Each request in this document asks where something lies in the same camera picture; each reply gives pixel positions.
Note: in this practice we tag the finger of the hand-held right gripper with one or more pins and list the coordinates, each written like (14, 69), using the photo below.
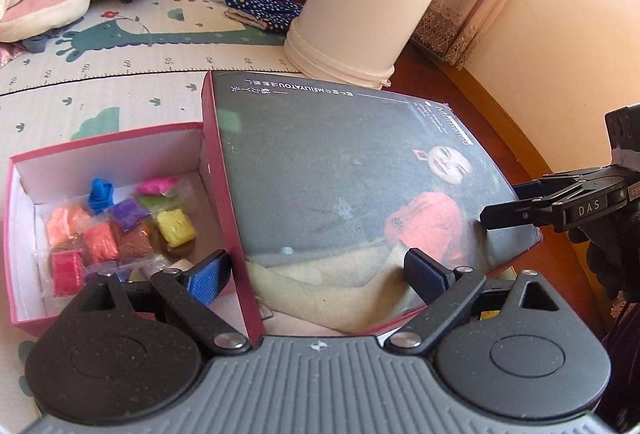
(529, 191)
(510, 216)

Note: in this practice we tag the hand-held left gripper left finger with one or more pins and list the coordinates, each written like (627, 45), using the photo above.
(205, 276)

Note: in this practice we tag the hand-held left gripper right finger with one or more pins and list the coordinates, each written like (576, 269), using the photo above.
(425, 276)

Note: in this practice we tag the printed cardboard box lid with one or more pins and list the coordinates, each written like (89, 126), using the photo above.
(325, 174)

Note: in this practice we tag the red cardboard box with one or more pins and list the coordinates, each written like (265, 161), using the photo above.
(125, 154)

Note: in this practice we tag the person's right hand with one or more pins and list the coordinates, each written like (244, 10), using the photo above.
(617, 259)

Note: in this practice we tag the small yellow object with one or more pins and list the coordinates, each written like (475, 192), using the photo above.
(489, 314)

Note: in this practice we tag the pile of coloured clay packets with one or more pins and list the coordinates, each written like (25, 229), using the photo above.
(100, 241)

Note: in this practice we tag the blue plastic clay mould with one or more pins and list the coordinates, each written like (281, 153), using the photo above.
(100, 195)

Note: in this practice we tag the dark maroon clothing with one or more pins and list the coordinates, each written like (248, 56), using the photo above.
(622, 354)

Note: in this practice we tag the dinosaur print play mat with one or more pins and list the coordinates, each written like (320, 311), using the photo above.
(150, 64)

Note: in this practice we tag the tall white plastic bucket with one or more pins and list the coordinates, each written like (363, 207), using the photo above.
(360, 4)

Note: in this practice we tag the blue polka dot cloth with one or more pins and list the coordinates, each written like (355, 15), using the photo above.
(270, 11)

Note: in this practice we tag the grey cloth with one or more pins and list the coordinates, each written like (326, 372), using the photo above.
(35, 45)

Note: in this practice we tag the pink plush cushion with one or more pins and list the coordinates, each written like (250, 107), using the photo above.
(40, 14)

